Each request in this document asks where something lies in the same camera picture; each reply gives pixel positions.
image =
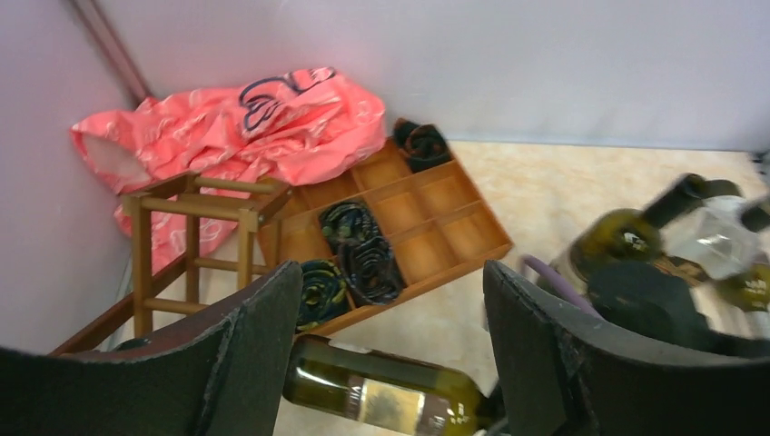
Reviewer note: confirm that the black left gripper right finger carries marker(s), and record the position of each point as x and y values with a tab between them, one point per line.
563	371

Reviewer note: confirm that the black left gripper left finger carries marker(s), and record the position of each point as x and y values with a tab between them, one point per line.
219	371

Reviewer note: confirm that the green wine bottle black neck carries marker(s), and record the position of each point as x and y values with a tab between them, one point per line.
629	234

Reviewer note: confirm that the green wine bottle silver foil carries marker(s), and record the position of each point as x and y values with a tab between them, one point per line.
385	390

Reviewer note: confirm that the clear liquor bottle brown label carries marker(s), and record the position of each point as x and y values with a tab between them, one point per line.
721	237

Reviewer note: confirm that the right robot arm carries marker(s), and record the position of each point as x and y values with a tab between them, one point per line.
640	298

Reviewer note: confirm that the brown wooden wine rack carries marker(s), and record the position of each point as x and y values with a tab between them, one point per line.
176	287

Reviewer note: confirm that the rolled dark blue sock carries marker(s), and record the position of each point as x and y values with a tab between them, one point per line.
323	294

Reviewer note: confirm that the rolled black sock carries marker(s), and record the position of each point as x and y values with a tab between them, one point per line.
364	255

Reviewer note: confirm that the wooden compartment tray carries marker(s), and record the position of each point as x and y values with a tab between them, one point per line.
439	225

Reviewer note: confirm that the pink plastic bag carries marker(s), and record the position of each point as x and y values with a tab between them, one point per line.
303	127

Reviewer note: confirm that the rolled dark sock far corner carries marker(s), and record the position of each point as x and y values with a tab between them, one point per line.
421	145

